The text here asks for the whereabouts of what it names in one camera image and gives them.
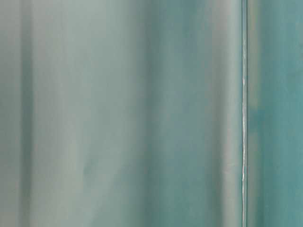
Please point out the blurred grey aluminium rail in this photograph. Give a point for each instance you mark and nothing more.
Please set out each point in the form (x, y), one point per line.
(121, 113)

